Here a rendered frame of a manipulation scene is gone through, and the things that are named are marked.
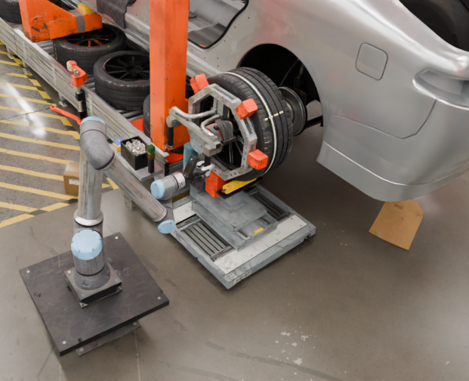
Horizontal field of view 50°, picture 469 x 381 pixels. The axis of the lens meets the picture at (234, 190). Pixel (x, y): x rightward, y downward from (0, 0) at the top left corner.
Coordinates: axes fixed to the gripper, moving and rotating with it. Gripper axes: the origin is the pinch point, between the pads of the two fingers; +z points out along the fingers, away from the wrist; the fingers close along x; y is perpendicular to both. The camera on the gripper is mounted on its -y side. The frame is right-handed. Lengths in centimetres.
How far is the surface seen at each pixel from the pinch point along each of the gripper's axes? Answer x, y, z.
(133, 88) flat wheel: -144, 35, 43
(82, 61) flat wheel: -220, 43, 40
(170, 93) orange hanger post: -56, -12, 13
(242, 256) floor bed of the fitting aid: 16, 75, 21
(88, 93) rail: -171, 44, 18
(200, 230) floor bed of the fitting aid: -20, 77, 15
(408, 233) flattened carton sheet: 69, 82, 142
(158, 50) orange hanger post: -63, -38, 9
